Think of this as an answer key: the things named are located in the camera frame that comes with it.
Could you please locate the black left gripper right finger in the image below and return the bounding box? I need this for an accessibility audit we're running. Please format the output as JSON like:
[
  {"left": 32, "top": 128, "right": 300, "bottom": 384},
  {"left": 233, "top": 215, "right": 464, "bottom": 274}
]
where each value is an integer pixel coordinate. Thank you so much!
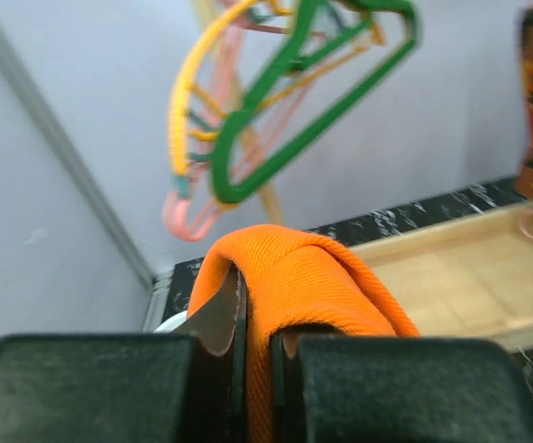
[{"left": 270, "top": 325, "right": 533, "bottom": 442}]

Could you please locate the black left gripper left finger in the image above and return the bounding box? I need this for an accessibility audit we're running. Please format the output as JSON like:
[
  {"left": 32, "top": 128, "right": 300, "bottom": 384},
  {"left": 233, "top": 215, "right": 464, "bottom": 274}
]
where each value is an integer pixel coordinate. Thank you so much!
[{"left": 0, "top": 270, "right": 247, "bottom": 442}]

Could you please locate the pink hanger on rack left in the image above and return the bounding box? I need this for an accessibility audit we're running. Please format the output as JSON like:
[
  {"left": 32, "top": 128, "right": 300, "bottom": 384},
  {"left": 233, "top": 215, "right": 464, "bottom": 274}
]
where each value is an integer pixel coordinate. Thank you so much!
[{"left": 163, "top": 32, "right": 314, "bottom": 242}]

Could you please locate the green hanger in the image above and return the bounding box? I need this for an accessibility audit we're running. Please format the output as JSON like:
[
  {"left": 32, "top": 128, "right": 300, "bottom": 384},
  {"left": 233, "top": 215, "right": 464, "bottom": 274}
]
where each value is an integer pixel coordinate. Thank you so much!
[{"left": 210, "top": 1, "right": 419, "bottom": 205}]

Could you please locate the yellow hanger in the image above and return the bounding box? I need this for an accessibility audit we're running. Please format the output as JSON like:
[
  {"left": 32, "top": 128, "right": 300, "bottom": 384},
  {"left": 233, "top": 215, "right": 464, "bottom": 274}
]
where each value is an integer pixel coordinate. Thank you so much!
[{"left": 168, "top": 0, "right": 387, "bottom": 178}]

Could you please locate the white perforated plastic basket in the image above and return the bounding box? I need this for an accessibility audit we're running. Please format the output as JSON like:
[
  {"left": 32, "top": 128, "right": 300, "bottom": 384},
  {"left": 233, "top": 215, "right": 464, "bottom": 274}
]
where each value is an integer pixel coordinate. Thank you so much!
[{"left": 154, "top": 311, "right": 187, "bottom": 333}]

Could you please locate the wooden clothes rack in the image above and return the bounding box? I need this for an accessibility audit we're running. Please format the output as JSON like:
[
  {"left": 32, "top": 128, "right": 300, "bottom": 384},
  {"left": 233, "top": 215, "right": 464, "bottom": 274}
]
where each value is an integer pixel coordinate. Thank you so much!
[{"left": 192, "top": 0, "right": 533, "bottom": 348}]

